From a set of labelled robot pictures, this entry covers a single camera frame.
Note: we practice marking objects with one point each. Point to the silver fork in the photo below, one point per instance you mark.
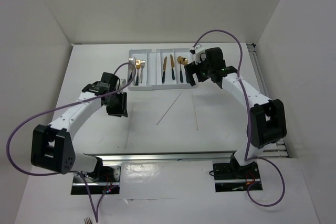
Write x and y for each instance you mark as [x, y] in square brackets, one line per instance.
[142, 65]
[131, 65]

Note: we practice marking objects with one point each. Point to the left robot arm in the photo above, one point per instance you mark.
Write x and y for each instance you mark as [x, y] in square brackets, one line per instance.
[52, 146]

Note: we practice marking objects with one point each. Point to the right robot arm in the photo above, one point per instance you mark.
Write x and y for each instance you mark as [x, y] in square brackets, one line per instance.
[266, 117]

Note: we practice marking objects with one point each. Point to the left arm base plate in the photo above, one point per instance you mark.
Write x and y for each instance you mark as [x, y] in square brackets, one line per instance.
[108, 182]

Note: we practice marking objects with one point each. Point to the gold spoon green handle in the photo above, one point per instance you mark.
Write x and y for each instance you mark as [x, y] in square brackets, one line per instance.
[180, 61]
[184, 61]

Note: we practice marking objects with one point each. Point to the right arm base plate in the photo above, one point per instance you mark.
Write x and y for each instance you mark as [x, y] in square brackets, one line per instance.
[227, 180]

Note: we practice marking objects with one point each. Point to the copper fork tines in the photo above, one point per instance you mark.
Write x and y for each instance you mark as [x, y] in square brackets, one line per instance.
[87, 221]

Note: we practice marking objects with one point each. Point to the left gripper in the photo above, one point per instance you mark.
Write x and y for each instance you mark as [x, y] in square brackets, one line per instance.
[122, 109]

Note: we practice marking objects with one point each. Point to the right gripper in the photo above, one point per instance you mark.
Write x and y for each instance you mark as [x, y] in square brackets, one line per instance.
[191, 68]

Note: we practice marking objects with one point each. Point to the white cutlery tray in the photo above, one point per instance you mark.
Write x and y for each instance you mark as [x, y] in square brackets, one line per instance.
[148, 82]

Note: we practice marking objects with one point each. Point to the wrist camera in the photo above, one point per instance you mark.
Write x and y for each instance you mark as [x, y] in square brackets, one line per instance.
[122, 83]
[199, 53]

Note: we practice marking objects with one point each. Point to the gold knife green handle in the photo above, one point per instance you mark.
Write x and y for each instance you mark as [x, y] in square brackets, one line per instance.
[164, 69]
[172, 67]

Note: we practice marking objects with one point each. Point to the aluminium rail frame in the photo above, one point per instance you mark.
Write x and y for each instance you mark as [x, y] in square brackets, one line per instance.
[222, 120]

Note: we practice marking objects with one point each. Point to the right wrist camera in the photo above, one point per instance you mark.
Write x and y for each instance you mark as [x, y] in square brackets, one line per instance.
[199, 53]

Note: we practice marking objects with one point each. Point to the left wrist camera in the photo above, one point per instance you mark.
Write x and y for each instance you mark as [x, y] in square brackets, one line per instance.
[122, 83]

